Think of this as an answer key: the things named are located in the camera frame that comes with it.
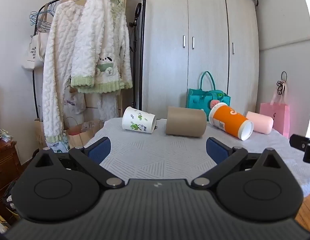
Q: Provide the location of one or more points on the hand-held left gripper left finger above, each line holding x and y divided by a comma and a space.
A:
100, 150

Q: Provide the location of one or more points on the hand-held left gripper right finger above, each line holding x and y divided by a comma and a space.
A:
216, 150

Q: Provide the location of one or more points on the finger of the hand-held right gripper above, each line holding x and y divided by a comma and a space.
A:
308, 152

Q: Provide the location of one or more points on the orange paper cup white rim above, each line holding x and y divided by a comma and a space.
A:
228, 120

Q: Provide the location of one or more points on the plain brown paper cup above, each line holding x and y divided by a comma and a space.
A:
186, 122

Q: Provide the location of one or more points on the white cup green leaf print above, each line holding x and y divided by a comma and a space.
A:
137, 121

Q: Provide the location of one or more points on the pink cup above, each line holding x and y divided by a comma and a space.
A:
262, 122

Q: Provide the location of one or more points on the brown paper bag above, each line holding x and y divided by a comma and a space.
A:
39, 135
81, 136

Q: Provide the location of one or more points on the white green packet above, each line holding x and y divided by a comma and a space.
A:
57, 147

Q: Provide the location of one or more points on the white fleece pants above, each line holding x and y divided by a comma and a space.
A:
108, 107

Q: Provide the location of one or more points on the pink paper gift bag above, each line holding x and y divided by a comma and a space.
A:
280, 115

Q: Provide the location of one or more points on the teal felt tote bag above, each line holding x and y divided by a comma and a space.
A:
197, 100

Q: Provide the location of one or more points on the white plastic bag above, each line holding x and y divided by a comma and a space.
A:
75, 102

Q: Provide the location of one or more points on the white textured tablecloth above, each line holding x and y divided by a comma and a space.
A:
157, 155

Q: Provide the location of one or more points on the long white fleece robe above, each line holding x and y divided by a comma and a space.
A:
57, 67

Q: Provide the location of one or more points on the dark wooden cabinet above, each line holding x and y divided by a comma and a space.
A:
5, 165

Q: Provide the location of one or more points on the small green white box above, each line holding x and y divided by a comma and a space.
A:
3, 134

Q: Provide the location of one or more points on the grey three-door wardrobe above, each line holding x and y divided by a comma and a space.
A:
165, 55

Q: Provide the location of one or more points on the white fleece jacket green trim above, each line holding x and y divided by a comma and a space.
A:
102, 35

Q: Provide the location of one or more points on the white canvas tote bag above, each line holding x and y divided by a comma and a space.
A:
32, 55

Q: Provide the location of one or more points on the black metal clothes rack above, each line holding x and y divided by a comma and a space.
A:
144, 30

